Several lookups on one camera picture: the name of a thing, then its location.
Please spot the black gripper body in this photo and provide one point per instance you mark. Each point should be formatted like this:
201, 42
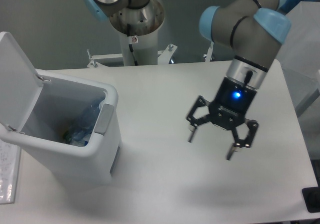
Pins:
230, 105

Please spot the clear plastic water bottle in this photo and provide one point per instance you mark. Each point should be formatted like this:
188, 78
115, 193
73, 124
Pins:
87, 119

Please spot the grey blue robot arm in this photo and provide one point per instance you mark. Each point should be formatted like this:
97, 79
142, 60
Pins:
254, 29

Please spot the trash pile inside can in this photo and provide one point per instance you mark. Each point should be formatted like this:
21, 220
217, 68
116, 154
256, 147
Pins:
77, 138

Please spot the white trash can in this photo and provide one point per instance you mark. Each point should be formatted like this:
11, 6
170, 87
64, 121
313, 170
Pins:
66, 123

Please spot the white trash can lid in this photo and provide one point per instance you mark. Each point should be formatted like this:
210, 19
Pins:
20, 84

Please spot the grey covered box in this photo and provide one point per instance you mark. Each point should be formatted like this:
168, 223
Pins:
299, 56

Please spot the black device at edge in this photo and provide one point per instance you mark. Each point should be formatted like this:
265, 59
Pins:
311, 198

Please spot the laminated paper sheet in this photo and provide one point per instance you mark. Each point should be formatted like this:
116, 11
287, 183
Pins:
9, 170

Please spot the white clamp bracket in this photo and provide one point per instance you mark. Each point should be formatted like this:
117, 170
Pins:
131, 58

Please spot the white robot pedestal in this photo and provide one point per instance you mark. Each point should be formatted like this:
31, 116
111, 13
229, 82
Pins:
140, 28

